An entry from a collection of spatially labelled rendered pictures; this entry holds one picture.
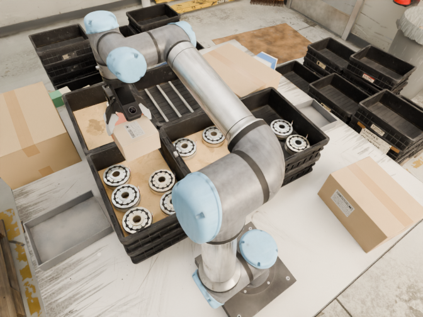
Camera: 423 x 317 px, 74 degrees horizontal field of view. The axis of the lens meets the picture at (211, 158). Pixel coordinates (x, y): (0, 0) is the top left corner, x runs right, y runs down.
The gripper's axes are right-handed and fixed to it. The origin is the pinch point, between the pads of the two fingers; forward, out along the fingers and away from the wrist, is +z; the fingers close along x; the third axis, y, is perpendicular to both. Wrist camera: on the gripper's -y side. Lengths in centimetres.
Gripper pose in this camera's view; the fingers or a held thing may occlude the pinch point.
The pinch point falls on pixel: (131, 128)
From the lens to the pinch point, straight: 95.8
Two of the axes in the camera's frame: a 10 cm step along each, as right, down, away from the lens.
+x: -8.3, 4.2, -3.7
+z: -0.3, 6.2, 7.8
